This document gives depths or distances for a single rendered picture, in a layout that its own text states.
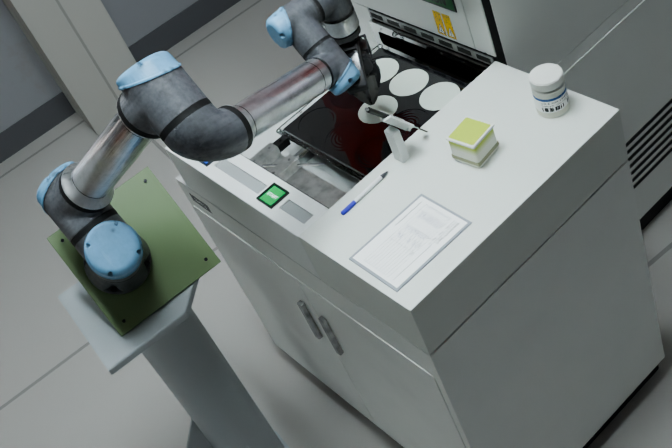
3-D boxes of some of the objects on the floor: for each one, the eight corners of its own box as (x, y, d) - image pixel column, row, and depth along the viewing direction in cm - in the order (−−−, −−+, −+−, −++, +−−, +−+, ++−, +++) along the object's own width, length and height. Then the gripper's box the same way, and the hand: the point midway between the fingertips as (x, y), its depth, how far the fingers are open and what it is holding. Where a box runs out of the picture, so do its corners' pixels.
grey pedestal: (197, 606, 276) (41, 445, 222) (130, 498, 307) (-21, 333, 253) (346, 481, 288) (233, 299, 233) (267, 389, 319) (151, 210, 265)
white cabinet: (422, 231, 345) (345, 38, 290) (668, 374, 279) (629, 160, 225) (280, 363, 325) (170, 182, 271) (509, 551, 259) (424, 362, 205)
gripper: (361, 10, 233) (387, 82, 247) (322, 22, 234) (351, 93, 248) (364, 32, 226) (391, 104, 241) (325, 44, 228) (354, 115, 242)
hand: (370, 102), depth 242 cm, fingers closed
